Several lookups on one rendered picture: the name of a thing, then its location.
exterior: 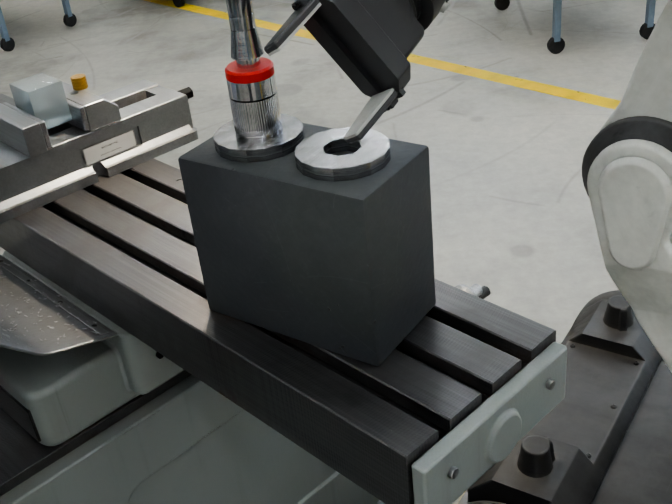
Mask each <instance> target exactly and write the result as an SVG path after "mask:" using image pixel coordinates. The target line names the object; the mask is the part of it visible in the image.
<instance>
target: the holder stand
mask: <svg viewBox="0 0 672 504"><path fill-rule="evenodd" d="M281 121H282V130H281V131H280V133H278V134H277V135H275V136H273V137H271V138H267V139H263V140H255V141H250V140H243V139H240V138H239V137H237V136H236V134H235V129H234V123H233V120H232V121H229V122H227V123H225V124H223V125H222V126H221V127H220V128H219V129H217V130H216V131H215V135H214V136H213V137H211V138H210V139H208V140H206V141H205V142H203V143H201V144H200V145H198V146H196V147H195V148H193V149H191V150H190V151H188V152H186V153H185V154H183V155H181V156H180V157H179V158H178V162H179V167H180V172H181V176H182V181H183V186H184V191H185V196H186V200H187V205H188V210H189V215H190V219H191V224H192V229H193V234H194V239H195V243H196V248H197V253H198V258H199V262H200V267H201V272H202V277H203V282H204V286H205V291H206V296H207V301H208V305H209V308H210V310H212V311H215V312H218V313H221V314H224V315H227V316H230V317H233V318H235V319H238V320H241V321H244V322H247V323H250V324H253V325H256V326H259V327H262V328H265V329H268V330H271V331H274V332H277V333H280V334H282V335H285V336H288V337H291V338H294V339H297V340H300V341H303V342H306V343H309V344H312V345H315V346H318V347H321V348H324V349H326V350H329V351H332V352H335V353H338V354H341V355H344V356H347V357H350V358H353V359H356V360H359V361H362V362H365V363H368V364H371V365H373V366H380V364H381V363H382V362H383V361H384V360H385V359H386V358H387V357H388V356H389V355H390V354H391V352H392V351H393V350H394V349H395V348H396V347H397V346H398V345H399V344H400V343H401V342H402V340H403V339H404V338H405V337H406V336H407V335H408V334H409V333H410V332H411V331H412V330H413V328H414V327H415V326H416V325H417V324H418V323H419V322H420V321H421V320H422V319H423V317H424V316H425V315H426V314H427V313H428V312H429V311H430V310H431V309H432V308H433V307H434V305H435V303H436V298H435V276H434V254H433V232H432V210H431V188H430V166H429V148H428V146H426V145H421V144H415V143H410V142H405V141H399V140H394V139H388V138H387V137H386V136H385V135H383V134H382V133H381V132H377V131H374V130H371V129H370V130H369V131H368V133H367V134H366V135H365V136H364V137H363V139H362V140H359V141H356V142H353V143H347V141H346V140H345V139H344V138H343V137H344V136H345V134H346V133H347V131H348V130H349V128H350V127H347V128H336V129H334V128H328V127H323V126H317V125H312V124H306V123H302V122H301V121H300V120H299V119H298V118H297V117H294V116H291V115H288V114H282V113H281Z"/></svg>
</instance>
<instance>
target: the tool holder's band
mask: <svg viewBox="0 0 672 504"><path fill-rule="evenodd" d="M260 61H261V63H260V64H259V65H258V66H256V67H254V68H248V69H242V68H239V67H237V64H236V60H235V61H233V62H231V63H229V64H228V65H227V66H226V68H225V75H226V79H227V80H228V81H229V82H232V83H238V84H247V83H255V82H259V81H263V80H265V79H268V78H270V77H271V76H272V75H273V74H274V73H275V70H274V63H273V62H272V61H271V60H270V59H268V58H264V57H260Z"/></svg>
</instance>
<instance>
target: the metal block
mask: <svg viewBox="0 0 672 504"><path fill-rule="evenodd" d="M9 85H10V89H11V92H12V95H13V99H14V102H15V105H16V107H17V108H19V109H21V110H23V111H25V112H27V113H29V114H31V115H33V116H35V117H37V118H39V119H41V120H43V121H45V124H46V127H47V129H50V128H52V127H55V126H58V125H60V124H63V123H66V122H68V121H71V120H72V117H71V113H70V110H69V106H68V102H67V99H66V95H65V91H64V88H63V84H62V81H61V80H59V79H56V78H54V77H52V76H49V75H47V74H44V73H39V74H36V75H33V76H30V77H27V78H24V79H21V80H18V81H15V82H12V83H9Z"/></svg>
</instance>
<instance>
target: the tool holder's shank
mask: <svg viewBox="0 0 672 504"><path fill-rule="evenodd" d="M226 6H227V12H228V18H229V25H230V49H231V58H232V59H234V60H236V64H237V67H239V68H242V69H248V68H254V67H256V66H258V65H259V64H260V63H261V61H260V56H262V55H263V54H264V51H263V48H262V44H261V41H260V38H259V34H258V31H257V28H256V23H255V16H254V9H253V2H252V0H226Z"/></svg>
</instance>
